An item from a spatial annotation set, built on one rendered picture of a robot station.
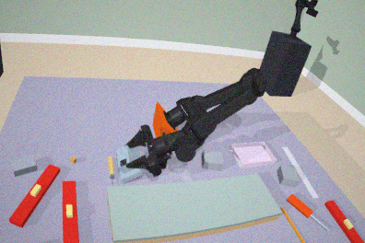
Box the white flat bar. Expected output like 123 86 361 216
282 146 319 199

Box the orange-handled awl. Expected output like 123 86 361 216
287 194 330 231

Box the red long rectangular bar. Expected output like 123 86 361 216
9 164 61 227
62 180 79 243
324 200 364 243

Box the yellow-handled awl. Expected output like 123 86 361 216
108 156 114 186

